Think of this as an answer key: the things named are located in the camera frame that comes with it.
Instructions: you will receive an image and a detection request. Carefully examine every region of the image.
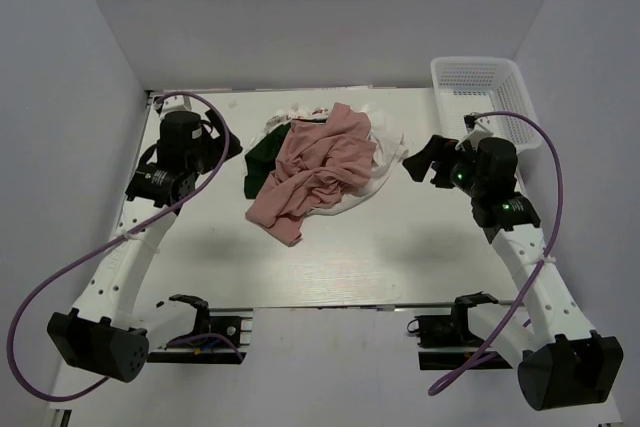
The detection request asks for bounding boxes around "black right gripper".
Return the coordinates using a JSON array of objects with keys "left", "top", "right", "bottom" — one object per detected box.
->
[{"left": 404, "top": 135, "right": 487, "bottom": 198}]

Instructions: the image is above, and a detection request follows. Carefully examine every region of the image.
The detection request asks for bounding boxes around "dark green t shirt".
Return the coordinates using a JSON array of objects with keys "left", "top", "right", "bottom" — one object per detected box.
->
[{"left": 244, "top": 123, "right": 291, "bottom": 200}]

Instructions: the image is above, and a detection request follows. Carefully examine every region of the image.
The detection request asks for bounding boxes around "pink t shirt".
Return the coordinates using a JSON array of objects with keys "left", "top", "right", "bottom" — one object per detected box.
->
[{"left": 245, "top": 103, "right": 376, "bottom": 246}]

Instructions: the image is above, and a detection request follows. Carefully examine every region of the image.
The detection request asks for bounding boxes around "white printed t shirt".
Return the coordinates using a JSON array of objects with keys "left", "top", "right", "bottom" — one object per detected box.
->
[{"left": 248, "top": 104, "right": 332, "bottom": 149}]

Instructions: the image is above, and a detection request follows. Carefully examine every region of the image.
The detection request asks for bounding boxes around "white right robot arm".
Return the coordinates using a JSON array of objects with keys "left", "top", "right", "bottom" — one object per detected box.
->
[{"left": 403, "top": 126, "right": 623, "bottom": 411}]

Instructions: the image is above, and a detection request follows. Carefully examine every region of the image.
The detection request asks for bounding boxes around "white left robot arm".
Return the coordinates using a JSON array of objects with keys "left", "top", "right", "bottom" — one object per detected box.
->
[{"left": 47, "top": 104, "right": 242, "bottom": 382}]

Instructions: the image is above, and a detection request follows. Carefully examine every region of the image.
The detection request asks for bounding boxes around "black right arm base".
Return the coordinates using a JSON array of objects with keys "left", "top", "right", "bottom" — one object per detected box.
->
[{"left": 406, "top": 292, "right": 504, "bottom": 371}]

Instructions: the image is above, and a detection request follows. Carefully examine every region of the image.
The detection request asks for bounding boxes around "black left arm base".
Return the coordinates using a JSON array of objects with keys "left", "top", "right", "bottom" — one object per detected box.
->
[{"left": 140, "top": 294, "right": 253, "bottom": 365}]

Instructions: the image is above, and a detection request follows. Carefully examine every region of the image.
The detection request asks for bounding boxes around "white plastic laundry basket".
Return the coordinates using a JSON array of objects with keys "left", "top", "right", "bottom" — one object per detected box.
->
[{"left": 431, "top": 56, "right": 537, "bottom": 139}]

